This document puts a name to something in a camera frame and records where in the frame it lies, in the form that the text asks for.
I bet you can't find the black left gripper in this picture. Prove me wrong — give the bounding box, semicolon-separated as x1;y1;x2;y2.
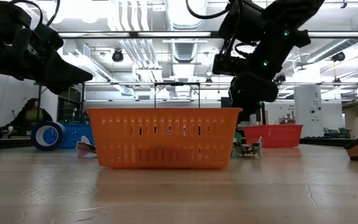
0;24;94;96

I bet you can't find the red plastic basket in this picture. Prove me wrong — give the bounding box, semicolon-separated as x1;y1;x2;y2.
243;124;304;149

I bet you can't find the person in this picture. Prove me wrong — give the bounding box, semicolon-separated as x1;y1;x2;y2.
6;98;54;135

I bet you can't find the silver ventilation duct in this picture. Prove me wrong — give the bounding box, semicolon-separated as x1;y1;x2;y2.
165;0;208;63

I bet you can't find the black overhead beam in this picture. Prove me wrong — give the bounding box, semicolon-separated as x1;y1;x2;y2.
57;30;358;40

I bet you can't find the black aluminium table frame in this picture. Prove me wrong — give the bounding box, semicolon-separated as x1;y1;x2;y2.
0;136;352;149

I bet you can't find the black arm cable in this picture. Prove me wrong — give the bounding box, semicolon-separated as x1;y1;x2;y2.
185;0;234;21
9;0;61;27

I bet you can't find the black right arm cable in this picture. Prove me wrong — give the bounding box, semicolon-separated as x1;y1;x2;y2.
185;0;234;21

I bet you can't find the orange plastic basket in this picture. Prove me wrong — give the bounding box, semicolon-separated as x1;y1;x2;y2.
87;107;243;170

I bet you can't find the blue tape roll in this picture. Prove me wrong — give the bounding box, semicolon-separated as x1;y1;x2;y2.
30;121;66;152

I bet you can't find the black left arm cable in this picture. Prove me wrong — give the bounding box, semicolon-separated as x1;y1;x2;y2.
9;0;61;27

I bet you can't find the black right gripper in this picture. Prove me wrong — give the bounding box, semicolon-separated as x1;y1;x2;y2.
229;73;280;124

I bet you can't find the blue plastic basket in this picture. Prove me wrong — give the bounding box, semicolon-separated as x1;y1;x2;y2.
59;123;94;149

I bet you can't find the black ceiling camera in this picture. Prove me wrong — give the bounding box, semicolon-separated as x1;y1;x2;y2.
111;49;125;63
331;51;347;63

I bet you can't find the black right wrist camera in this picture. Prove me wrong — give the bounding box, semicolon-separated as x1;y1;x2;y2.
212;54;246;77

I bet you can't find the white green clip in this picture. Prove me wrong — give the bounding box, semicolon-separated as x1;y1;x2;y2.
234;136;263;159

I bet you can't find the white pillar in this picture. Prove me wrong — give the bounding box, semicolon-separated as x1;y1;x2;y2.
293;85;324;138

